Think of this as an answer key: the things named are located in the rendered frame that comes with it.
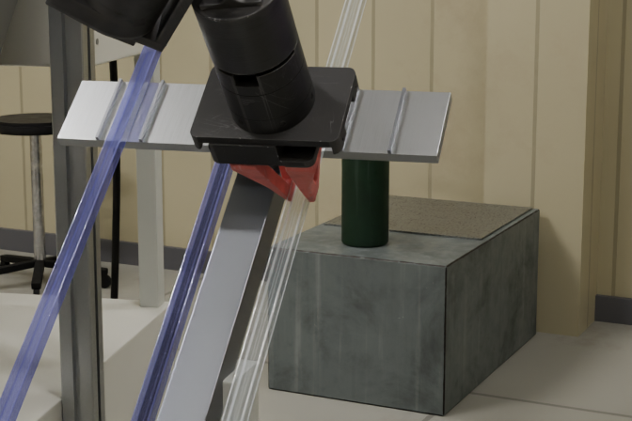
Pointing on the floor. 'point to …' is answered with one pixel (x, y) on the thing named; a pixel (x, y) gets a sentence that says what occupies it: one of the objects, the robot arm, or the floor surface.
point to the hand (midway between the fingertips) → (300, 187)
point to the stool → (30, 125)
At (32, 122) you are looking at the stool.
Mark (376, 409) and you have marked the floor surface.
